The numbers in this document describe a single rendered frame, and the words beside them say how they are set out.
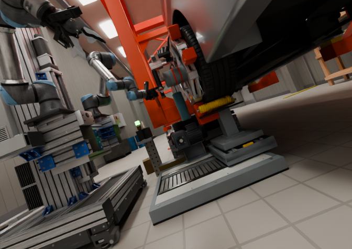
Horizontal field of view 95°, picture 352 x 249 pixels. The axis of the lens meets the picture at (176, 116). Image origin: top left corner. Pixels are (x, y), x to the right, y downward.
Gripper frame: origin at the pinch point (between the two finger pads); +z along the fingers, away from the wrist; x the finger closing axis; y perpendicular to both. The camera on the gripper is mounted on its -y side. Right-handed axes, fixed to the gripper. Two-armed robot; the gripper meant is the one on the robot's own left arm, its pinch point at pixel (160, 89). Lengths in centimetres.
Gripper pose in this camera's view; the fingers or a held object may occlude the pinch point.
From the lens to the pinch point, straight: 153.2
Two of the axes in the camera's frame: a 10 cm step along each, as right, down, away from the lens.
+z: 6.4, -2.1, 7.4
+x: 6.4, -3.8, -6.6
